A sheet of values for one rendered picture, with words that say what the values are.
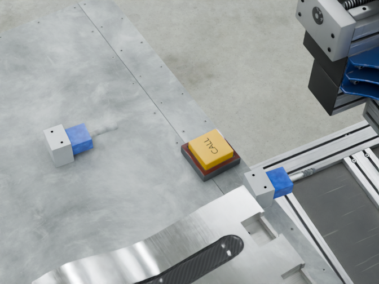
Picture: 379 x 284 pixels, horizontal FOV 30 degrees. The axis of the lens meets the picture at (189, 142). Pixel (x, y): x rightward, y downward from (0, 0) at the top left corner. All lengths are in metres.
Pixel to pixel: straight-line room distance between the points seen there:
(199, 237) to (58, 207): 0.28
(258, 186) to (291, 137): 1.16
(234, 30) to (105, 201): 1.52
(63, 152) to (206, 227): 0.31
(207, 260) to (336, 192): 0.96
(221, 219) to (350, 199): 0.92
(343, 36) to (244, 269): 0.47
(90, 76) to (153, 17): 1.30
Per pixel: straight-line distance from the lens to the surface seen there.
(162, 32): 2.65
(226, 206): 1.15
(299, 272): 1.13
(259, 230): 1.16
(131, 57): 1.47
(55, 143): 1.28
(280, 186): 1.23
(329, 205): 1.99
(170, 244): 1.11
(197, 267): 1.10
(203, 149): 1.27
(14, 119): 1.39
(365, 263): 1.92
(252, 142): 2.34
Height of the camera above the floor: 1.87
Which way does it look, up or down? 53 degrees down
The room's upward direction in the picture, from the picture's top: 2 degrees clockwise
